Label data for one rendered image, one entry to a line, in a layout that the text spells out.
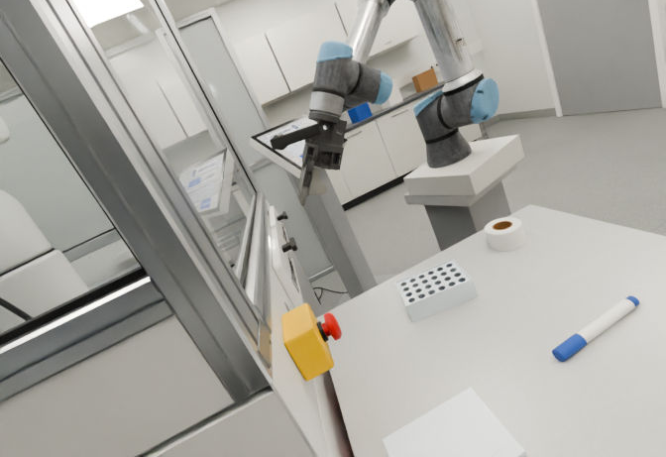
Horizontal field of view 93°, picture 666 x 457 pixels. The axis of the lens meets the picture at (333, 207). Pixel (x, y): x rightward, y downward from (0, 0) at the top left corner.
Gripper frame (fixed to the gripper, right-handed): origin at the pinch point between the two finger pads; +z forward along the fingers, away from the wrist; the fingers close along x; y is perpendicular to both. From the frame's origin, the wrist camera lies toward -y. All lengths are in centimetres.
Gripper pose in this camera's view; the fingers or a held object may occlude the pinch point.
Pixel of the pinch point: (300, 199)
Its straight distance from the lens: 75.4
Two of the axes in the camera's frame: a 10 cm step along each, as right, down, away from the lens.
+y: 9.6, 1.5, 2.3
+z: -1.9, 9.7, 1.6
